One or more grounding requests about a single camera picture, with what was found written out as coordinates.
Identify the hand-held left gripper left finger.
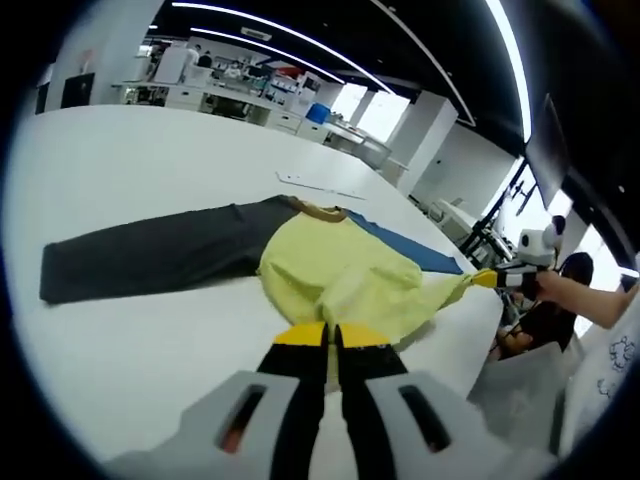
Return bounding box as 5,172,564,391
180,322,330,480

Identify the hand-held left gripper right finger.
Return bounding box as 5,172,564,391
333,322,489,480

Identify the yellow grey blue garment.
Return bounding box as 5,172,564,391
39,193,474,351

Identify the person's right hand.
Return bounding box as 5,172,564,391
521,272,570,305

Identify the black tripod stand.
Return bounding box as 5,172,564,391
459,159,542,262

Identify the white machine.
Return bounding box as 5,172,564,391
429,197,482,247

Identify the person's white clothing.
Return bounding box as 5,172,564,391
469,319,640,461

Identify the white pillar beside window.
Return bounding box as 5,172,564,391
393,92,460,187

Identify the curved ceiling light strip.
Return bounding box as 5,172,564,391
487,0,532,137

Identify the cluttered white workbench row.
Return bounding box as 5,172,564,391
114,39,392,167

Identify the long ceiling light strip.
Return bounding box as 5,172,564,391
172,1,397,94
189,27,347,86

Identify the wide white pillar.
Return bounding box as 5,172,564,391
47,0,167,109

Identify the black wall panel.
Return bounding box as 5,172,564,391
61,73,97,109

